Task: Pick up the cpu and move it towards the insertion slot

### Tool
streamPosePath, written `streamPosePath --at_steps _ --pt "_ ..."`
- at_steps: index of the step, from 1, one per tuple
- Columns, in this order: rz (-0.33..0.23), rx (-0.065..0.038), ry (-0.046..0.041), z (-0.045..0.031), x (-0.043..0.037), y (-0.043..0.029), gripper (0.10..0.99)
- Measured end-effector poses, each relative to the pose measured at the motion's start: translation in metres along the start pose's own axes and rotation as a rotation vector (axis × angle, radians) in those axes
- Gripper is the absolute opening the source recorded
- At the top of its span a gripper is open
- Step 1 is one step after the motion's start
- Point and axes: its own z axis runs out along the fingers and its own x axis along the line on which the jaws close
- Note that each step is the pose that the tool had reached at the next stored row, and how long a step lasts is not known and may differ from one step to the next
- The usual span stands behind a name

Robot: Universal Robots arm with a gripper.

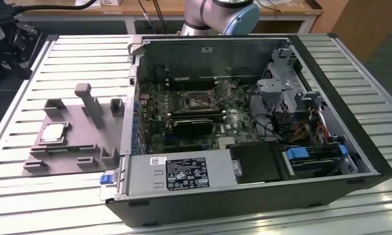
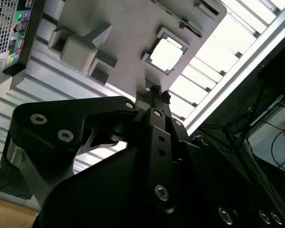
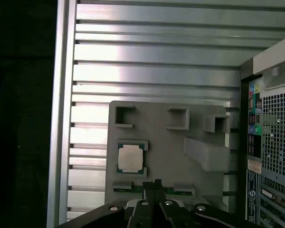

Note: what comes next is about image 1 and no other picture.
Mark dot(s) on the silver square CPU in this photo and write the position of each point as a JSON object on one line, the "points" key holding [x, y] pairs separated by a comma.
{"points": [[54, 132]]}

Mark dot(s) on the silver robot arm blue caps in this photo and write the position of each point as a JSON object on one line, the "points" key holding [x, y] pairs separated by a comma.
{"points": [[213, 14]]}

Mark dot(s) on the black RAM slot bank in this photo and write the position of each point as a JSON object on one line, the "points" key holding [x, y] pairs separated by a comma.
{"points": [[191, 83], [197, 115]]}

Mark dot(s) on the CPU socket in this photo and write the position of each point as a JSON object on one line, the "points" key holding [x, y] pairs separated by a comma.
{"points": [[199, 100]]}

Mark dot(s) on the small white box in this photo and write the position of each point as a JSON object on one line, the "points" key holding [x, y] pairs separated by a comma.
{"points": [[111, 2]]}

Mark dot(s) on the wooden desk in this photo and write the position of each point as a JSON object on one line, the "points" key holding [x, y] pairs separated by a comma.
{"points": [[125, 11]]}

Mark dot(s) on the grey parts rack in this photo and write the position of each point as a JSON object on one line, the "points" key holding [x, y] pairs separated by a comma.
{"points": [[78, 137]]}

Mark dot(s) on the green motherboard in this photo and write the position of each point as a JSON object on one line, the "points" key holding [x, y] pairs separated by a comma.
{"points": [[157, 127]]}

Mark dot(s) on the white label sticker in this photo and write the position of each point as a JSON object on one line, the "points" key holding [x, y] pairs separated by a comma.
{"points": [[206, 49]]}

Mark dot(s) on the blue case latch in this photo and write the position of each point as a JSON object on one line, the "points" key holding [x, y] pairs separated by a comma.
{"points": [[107, 178]]}

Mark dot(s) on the small black graphics card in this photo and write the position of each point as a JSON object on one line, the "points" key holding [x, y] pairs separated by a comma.
{"points": [[194, 126]]}

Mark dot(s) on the silver power supply unit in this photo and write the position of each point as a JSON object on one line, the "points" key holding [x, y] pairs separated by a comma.
{"points": [[143, 171]]}

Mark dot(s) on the small silver chipset heatsink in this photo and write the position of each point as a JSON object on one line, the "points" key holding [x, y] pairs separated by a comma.
{"points": [[226, 142]]}

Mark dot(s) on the white papers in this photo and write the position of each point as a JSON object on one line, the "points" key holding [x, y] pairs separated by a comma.
{"points": [[278, 3]]}

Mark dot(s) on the grey metal drive cage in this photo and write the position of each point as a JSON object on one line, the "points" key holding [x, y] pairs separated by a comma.
{"points": [[281, 85]]}

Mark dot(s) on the black flat drive cover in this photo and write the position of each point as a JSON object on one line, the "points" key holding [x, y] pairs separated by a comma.
{"points": [[255, 161]]}

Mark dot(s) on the black open PC case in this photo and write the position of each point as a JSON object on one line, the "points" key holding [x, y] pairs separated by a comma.
{"points": [[235, 208]]}

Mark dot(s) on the blue disk carrier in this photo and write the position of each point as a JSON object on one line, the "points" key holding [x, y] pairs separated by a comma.
{"points": [[298, 153]]}

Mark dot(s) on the wooden cabinet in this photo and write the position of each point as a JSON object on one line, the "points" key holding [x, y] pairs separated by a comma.
{"points": [[366, 24]]}

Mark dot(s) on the small blue clip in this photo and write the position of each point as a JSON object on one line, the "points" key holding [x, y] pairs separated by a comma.
{"points": [[343, 149]]}

